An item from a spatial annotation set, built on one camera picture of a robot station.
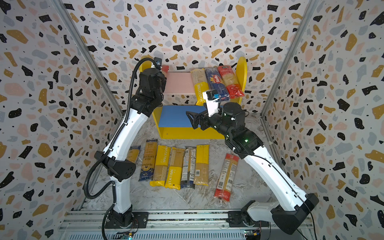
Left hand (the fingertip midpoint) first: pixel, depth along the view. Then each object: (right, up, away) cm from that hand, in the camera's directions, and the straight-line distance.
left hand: (150, 70), depth 69 cm
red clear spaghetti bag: (+38, -55, +17) cm, 69 cm away
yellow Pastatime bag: (+8, -53, +19) cm, 57 cm away
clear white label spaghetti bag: (+16, -51, +20) cm, 57 cm away
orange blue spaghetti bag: (-8, -52, +19) cm, 56 cm away
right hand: (+21, -18, -10) cm, 29 cm away
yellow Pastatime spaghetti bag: (-1, -49, +22) cm, 54 cm away
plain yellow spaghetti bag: (+24, -51, +21) cm, 60 cm away
